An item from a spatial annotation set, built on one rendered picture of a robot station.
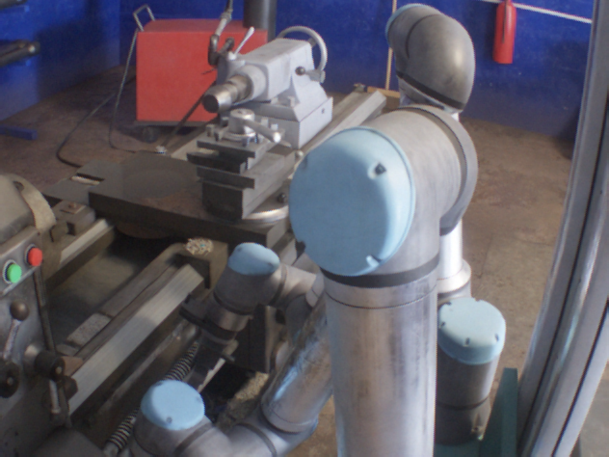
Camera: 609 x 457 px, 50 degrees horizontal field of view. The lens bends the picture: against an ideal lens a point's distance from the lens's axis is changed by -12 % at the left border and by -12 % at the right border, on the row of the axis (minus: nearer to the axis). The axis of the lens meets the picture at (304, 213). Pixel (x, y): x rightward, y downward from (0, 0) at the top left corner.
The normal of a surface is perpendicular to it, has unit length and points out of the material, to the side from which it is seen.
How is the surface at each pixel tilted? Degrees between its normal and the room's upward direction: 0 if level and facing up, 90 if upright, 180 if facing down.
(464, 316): 5
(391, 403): 84
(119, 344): 36
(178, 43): 90
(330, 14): 90
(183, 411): 19
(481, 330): 5
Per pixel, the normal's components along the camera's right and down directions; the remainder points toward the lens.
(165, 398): 0.31, -0.74
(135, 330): 0.58, -0.61
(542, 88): -0.36, 0.40
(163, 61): -0.03, 0.44
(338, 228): -0.60, 0.21
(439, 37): -0.17, -0.45
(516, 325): 0.05, -0.89
